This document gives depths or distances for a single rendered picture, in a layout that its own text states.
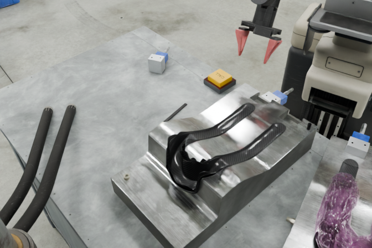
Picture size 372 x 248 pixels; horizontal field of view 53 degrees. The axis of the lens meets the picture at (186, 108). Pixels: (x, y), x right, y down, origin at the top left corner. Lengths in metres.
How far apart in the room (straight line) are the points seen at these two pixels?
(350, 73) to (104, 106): 0.84
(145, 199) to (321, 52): 0.81
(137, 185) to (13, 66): 2.24
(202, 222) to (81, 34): 2.57
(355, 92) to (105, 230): 0.92
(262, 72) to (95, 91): 1.64
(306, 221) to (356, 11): 0.67
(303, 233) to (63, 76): 0.96
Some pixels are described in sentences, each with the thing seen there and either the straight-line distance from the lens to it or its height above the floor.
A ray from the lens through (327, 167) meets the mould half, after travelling 1.01.
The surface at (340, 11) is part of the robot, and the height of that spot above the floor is 1.05.
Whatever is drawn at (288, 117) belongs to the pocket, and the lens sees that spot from 1.10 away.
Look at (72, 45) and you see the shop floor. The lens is 3.12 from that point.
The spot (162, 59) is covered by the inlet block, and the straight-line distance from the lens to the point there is 1.32.
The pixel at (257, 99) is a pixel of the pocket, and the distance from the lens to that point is 1.15.
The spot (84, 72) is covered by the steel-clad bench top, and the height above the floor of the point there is 0.80.
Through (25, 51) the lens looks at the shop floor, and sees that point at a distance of 3.19.
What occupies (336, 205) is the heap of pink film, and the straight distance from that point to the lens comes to 0.87.
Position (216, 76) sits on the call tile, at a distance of 1.26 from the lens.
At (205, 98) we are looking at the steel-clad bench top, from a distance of 1.23.
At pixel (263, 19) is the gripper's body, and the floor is 1.11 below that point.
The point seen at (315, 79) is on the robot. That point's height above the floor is 0.78.
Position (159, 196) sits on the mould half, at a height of 0.86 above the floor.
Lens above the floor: 1.61
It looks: 43 degrees down
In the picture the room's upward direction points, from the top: 1 degrees counter-clockwise
